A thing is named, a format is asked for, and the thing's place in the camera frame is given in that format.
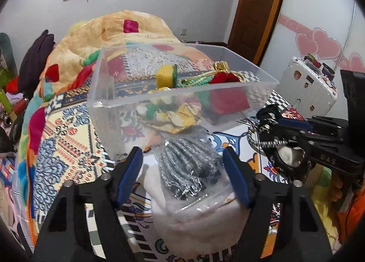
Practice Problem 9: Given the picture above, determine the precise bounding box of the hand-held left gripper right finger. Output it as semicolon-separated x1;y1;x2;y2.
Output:
223;146;335;262

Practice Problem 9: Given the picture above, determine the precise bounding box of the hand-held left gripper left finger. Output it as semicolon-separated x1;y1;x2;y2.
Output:
34;146;143;262

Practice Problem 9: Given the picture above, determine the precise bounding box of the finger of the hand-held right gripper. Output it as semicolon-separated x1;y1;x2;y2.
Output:
258;107;348;137
274;131;343;160

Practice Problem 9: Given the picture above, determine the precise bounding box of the black drawstring pouch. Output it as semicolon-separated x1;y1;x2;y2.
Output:
247;107;314;184

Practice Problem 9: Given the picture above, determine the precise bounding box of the clear bag of grey scourers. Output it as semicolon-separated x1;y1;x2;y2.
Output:
154;132;229;211

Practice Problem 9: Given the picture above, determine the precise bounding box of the clear plastic box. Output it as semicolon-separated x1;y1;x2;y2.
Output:
86;44;280;160

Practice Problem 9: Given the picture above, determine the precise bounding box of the person's right hand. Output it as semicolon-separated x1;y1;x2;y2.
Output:
325;165;354;211

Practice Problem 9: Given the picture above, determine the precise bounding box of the white hard-shell suitcase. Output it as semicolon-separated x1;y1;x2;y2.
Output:
278;56;340;126

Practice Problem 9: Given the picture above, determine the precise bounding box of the white fluffy cloth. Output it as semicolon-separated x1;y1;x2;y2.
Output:
143;162;251;254

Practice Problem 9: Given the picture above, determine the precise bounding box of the red green cloth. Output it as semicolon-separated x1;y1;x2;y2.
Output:
197;85;252;123

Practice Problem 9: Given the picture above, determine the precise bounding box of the patterned bed sheet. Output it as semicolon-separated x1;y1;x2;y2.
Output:
29;68;337;262

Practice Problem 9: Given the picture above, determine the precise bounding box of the yellow floral cloth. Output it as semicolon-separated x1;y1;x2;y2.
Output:
136;98;201;134

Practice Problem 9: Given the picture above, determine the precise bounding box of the orange garment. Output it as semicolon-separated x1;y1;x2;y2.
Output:
334;191;365;251

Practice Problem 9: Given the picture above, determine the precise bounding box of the red pouch with gold trim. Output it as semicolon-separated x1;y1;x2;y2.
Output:
209;62;246;84

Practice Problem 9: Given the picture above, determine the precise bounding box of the yellow green sponge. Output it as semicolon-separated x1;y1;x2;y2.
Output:
156;64;179;88

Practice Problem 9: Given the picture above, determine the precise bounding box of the brown wooden door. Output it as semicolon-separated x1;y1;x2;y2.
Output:
228;0;290;66

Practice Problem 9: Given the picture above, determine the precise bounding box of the green bottle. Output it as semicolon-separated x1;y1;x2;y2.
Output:
0;88;13;114

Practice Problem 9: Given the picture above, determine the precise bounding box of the orange patchwork quilt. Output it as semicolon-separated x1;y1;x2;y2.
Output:
16;10;229;240

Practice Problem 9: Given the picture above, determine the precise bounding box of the dark purple garment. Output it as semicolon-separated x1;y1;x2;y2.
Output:
18;30;56;99

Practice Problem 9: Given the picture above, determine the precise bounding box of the pink heart wall decal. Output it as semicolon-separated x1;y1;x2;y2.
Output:
279;14;365;74

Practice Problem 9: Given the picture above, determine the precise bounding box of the green braided cord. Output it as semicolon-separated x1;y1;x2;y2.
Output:
182;72;218;88

